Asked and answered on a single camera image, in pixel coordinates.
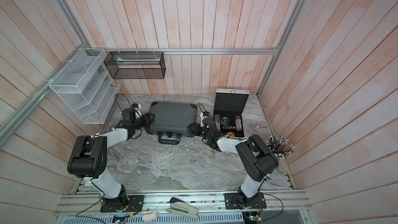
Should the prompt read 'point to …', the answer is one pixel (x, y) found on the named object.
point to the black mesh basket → (136, 65)
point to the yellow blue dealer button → (230, 134)
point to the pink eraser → (150, 216)
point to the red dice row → (228, 127)
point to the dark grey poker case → (171, 120)
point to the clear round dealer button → (225, 121)
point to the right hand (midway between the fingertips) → (190, 126)
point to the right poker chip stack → (238, 125)
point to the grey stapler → (178, 207)
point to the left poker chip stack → (217, 120)
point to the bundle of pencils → (279, 145)
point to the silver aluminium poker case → (229, 106)
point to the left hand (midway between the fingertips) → (153, 118)
